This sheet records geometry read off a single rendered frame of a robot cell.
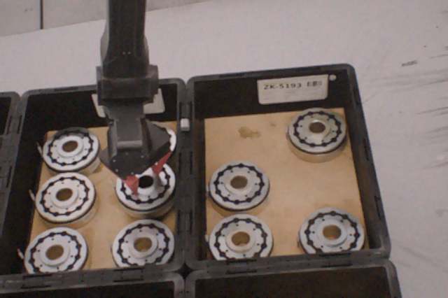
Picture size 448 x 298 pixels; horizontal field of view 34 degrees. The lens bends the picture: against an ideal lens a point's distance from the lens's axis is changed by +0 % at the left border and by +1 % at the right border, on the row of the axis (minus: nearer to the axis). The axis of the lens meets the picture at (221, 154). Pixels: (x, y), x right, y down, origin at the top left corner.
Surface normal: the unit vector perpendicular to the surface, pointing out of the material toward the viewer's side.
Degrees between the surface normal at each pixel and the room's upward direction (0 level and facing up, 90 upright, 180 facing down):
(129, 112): 11
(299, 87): 90
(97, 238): 0
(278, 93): 90
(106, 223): 0
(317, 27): 0
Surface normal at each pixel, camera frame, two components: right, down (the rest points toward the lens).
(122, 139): 0.12, -0.57
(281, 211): -0.09, -0.63
